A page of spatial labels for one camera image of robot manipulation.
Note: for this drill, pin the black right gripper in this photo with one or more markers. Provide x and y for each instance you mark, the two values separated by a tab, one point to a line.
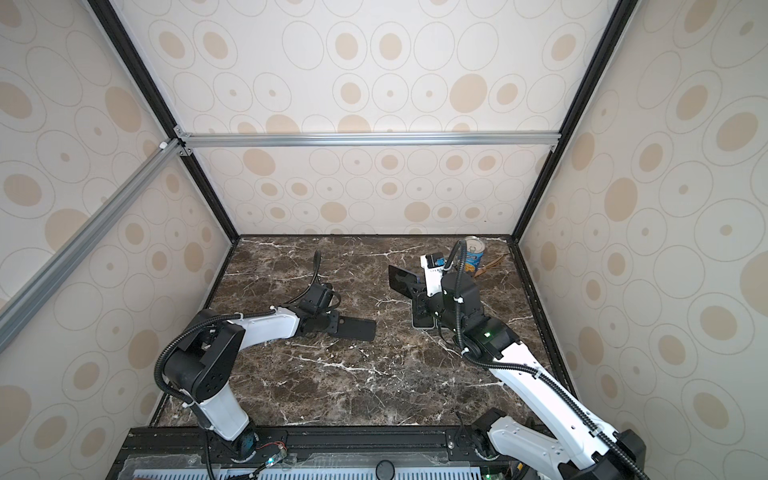
421	298

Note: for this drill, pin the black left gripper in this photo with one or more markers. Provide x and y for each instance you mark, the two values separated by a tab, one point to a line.
334	316

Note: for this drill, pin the black smartphone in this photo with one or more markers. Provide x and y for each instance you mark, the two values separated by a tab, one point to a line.
404	282

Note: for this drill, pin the light blue phone case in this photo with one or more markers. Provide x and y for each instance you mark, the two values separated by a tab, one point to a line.
422	317

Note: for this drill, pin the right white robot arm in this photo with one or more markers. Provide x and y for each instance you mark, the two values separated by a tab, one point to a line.
579	445

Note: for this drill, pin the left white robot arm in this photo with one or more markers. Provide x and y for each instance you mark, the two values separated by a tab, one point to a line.
195	367

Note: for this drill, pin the open tin can blue label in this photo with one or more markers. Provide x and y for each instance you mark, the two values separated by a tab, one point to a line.
475	250

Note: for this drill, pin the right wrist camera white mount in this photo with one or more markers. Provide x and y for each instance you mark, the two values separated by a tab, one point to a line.
433	267

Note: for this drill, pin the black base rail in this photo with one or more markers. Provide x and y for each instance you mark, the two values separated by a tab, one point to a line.
291	452

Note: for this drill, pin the silver aluminium rail back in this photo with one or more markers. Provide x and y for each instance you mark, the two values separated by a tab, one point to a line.
377	139

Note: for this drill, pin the silver aluminium rail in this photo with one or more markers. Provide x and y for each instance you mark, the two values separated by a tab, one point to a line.
38	290
377	139

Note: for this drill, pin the silver aluminium rail left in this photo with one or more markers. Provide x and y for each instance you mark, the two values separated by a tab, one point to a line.
38	290

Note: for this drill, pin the black vertical frame post right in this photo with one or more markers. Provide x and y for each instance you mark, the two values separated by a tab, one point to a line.
611	36

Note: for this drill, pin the black vertical frame post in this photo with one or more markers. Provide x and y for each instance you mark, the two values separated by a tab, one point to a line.
107	17
611	36

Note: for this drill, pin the black vertical frame post left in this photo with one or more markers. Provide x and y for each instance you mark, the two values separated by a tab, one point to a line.
107	17

